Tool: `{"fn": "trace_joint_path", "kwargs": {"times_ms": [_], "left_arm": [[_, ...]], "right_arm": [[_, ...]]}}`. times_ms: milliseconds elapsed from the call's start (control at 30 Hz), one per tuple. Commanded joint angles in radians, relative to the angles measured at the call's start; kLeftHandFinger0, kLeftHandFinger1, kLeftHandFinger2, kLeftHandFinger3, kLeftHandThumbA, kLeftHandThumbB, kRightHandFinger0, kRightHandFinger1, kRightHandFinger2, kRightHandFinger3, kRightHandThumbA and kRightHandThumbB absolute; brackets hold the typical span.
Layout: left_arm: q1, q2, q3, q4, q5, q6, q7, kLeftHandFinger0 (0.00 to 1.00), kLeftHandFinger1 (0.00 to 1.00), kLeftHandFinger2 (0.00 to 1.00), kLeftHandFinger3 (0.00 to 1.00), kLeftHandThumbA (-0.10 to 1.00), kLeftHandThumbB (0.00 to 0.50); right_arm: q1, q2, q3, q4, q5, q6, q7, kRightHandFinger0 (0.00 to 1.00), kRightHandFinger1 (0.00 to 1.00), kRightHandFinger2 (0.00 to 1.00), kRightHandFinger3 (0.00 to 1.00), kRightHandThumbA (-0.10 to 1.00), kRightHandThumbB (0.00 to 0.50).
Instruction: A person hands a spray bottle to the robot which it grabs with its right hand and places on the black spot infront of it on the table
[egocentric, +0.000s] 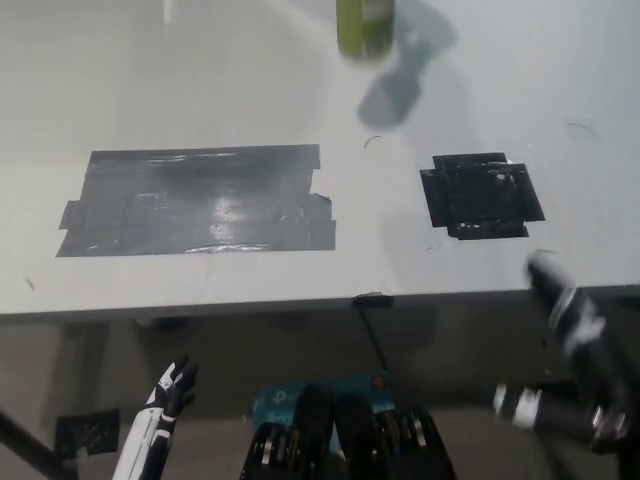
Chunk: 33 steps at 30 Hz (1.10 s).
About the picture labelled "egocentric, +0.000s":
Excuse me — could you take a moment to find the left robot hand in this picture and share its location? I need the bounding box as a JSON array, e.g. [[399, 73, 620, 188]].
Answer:
[[144, 353, 200, 427]]

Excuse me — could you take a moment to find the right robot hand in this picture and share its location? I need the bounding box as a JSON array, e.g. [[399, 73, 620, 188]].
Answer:
[[523, 249, 610, 359]]

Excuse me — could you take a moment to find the green liquid spray bottle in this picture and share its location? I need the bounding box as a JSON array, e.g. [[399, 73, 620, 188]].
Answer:
[[335, 0, 397, 62]]

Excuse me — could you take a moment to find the black tape square spot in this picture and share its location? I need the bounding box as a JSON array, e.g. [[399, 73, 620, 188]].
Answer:
[[419, 152, 547, 242]]

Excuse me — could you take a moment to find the black floor tape patch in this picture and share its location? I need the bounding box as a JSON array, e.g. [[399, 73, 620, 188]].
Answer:
[[54, 408, 122, 459]]

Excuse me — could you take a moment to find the black table leg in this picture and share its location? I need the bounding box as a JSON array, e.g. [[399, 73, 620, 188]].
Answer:
[[0, 396, 77, 480]]

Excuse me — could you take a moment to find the large grey tape patch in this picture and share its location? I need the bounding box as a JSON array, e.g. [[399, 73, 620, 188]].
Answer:
[[54, 143, 338, 259]]

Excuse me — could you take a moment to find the small black tape strip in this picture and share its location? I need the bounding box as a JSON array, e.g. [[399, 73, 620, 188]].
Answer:
[[351, 294, 395, 308]]

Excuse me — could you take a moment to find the thin black cable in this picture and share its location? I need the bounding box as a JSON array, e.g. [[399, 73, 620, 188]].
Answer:
[[359, 305, 390, 372]]

